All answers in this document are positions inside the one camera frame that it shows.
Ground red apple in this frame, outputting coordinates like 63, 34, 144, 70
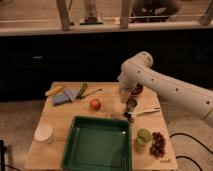
90, 99, 101, 110

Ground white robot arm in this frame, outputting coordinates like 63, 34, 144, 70
117, 51, 213, 128

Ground white paper cup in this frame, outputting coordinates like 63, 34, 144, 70
34, 123, 53, 144

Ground dark red bowl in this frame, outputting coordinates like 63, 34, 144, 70
131, 84, 143, 96

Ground blue folded cloth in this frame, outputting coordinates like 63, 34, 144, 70
52, 88, 80, 106

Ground green square tray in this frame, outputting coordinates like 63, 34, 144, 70
61, 116, 132, 171

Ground dark red grapes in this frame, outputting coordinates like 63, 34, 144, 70
150, 132, 166, 159

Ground black floor cable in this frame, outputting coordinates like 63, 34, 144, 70
169, 132, 213, 171

